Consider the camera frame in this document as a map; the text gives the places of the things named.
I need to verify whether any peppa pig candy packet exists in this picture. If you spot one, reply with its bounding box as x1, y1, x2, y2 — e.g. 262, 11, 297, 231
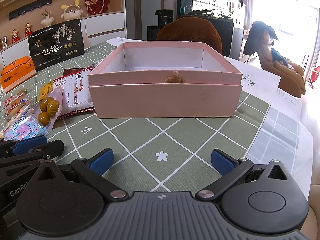
1, 115, 48, 140

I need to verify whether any vacuum packed chestnuts pouch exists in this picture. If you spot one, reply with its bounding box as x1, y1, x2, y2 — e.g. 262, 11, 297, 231
34, 86, 63, 130

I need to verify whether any long bread roll packet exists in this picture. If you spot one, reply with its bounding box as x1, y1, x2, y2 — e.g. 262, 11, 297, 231
3, 89, 33, 125

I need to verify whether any white red snack packet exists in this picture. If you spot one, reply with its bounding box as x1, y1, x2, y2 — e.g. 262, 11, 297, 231
53, 68, 93, 116

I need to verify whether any yellow snack packet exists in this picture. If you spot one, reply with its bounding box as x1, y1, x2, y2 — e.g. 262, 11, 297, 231
37, 82, 53, 101

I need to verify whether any red spicy snack packet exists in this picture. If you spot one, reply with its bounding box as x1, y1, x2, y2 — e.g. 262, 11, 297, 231
62, 67, 92, 77

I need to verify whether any green grid tablecloth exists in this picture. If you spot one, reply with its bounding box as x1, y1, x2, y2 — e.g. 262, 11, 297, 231
0, 41, 301, 228

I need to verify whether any orange tissue box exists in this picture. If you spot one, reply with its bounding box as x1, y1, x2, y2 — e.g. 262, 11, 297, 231
1, 56, 36, 93

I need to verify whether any pink cardboard box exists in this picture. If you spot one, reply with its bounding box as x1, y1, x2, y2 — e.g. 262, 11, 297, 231
88, 41, 242, 118

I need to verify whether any red doll figurine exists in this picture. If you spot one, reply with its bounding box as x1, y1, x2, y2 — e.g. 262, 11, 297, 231
11, 29, 20, 43
24, 23, 33, 37

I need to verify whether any brown massage chair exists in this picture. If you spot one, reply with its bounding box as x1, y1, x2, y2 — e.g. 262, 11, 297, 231
244, 21, 306, 98

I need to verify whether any white flower vase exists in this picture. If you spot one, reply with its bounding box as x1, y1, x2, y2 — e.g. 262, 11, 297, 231
41, 9, 54, 28

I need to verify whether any red toy on floor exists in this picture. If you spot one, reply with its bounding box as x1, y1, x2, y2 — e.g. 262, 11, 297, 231
309, 66, 320, 88

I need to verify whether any white cabinet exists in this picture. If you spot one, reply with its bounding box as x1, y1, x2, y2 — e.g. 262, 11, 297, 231
1, 12, 125, 71

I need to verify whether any brown round chair back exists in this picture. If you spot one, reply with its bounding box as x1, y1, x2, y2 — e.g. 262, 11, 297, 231
156, 17, 222, 54

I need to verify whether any white rabbit figurine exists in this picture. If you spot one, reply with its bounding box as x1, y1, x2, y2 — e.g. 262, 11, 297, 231
61, 0, 83, 21

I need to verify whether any red monkey ornament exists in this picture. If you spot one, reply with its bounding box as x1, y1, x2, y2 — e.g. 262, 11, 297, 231
85, 0, 110, 15

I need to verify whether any black coffee machine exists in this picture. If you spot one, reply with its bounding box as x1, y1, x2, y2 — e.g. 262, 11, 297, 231
146, 9, 174, 41

